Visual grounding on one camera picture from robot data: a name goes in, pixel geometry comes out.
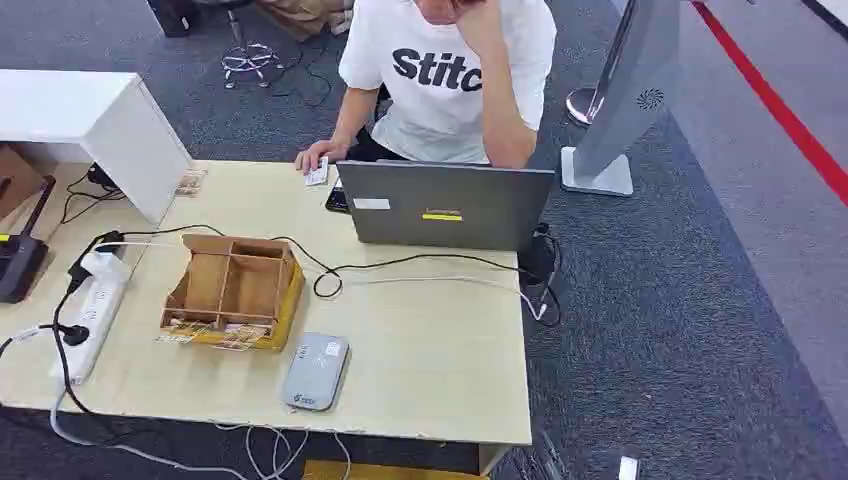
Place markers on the person's right hand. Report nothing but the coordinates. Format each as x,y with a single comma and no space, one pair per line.
316,154

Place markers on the person's left hand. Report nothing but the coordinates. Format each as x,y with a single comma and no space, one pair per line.
476,8

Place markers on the white card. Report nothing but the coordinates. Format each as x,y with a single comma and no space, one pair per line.
318,175

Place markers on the black phone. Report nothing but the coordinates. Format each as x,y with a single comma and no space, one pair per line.
336,200

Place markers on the person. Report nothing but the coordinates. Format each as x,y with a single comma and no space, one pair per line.
437,112

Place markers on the chrome stool base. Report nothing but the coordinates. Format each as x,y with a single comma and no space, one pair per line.
249,60

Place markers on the printed card stack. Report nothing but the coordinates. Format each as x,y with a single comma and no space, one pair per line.
191,182

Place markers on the grey laptop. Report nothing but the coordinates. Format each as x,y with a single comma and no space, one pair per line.
450,199

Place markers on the chrome round stand base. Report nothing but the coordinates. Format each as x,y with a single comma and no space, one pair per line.
582,106

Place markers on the wooden card box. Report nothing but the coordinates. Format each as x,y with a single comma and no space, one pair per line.
232,285

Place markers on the grey standing panel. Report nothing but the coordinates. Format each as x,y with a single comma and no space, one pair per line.
626,93

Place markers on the black case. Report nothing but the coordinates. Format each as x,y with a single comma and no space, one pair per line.
175,16

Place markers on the printed card with brown picture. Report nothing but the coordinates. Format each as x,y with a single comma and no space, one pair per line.
240,336

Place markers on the grey card reader device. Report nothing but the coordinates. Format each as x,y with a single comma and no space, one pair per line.
316,371

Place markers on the white cabinet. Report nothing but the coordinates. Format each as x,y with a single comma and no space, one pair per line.
99,119

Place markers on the printed card with pale edge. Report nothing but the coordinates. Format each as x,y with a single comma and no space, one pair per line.
176,337

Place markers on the black power adapter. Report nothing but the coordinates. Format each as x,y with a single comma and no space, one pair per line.
536,260

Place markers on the white power strip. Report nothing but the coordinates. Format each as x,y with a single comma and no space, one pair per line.
93,318

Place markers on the cardboard box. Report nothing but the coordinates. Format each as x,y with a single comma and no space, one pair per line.
16,180

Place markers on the black router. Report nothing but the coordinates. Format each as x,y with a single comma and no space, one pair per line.
20,262

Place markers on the yellow board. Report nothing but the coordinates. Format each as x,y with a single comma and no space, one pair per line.
391,472

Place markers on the small white block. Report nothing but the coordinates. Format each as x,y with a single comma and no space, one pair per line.
628,468

